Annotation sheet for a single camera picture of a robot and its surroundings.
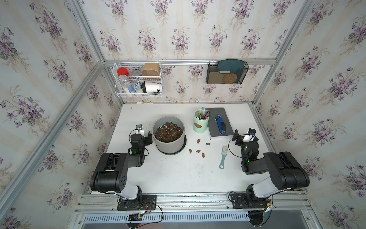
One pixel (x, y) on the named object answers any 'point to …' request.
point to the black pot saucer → (177, 152)
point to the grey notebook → (213, 127)
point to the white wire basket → (137, 79)
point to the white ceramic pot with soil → (169, 134)
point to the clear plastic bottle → (124, 82)
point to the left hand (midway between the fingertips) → (145, 133)
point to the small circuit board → (135, 217)
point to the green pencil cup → (201, 120)
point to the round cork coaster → (229, 78)
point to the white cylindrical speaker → (151, 87)
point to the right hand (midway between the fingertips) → (245, 131)
